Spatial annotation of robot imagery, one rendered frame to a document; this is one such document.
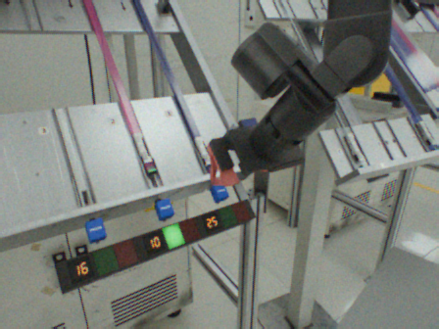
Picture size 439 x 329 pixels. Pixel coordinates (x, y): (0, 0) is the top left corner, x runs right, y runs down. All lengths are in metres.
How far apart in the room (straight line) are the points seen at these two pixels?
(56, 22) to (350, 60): 0.58
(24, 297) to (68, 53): 1.77
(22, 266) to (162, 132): 0.51
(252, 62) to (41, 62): 2.12
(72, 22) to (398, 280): 0.77
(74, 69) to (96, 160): 1.91
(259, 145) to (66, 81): 2.12
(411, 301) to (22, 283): 0.83
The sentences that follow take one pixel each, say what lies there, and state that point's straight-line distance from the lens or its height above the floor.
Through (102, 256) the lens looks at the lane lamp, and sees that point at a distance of 0.50.
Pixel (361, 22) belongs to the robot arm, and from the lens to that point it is 0.33.
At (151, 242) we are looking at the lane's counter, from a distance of 0.51.
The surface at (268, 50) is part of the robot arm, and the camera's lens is 0.36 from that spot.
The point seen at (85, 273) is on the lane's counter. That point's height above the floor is 0.65.
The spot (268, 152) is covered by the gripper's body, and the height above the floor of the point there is 0.83.
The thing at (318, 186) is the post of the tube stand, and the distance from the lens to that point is 0.89.
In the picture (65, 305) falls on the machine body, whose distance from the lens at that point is 1.01.
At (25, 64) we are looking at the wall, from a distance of 2.40.
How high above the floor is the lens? 0.97
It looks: 23 degrees down
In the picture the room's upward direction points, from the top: straight up
